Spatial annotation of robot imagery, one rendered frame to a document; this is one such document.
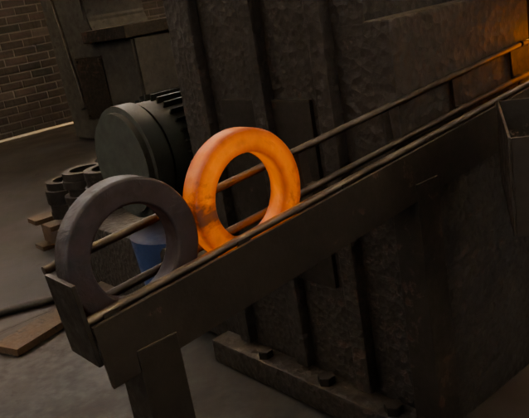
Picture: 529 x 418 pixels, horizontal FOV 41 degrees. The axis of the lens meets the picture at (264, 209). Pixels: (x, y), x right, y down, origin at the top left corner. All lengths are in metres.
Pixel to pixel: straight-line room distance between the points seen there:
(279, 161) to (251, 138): 0.06
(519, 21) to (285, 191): 0.79
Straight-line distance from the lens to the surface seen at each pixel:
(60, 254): 0.85
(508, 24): 1.59
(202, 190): 0.92
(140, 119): 2.26
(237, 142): 0.95
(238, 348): 1.91
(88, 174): 2.77
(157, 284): 0.88
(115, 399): 1.97
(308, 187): 1.11
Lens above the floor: 0.95
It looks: 17 degrees down
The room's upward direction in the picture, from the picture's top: 10 degrees counter-clockwise
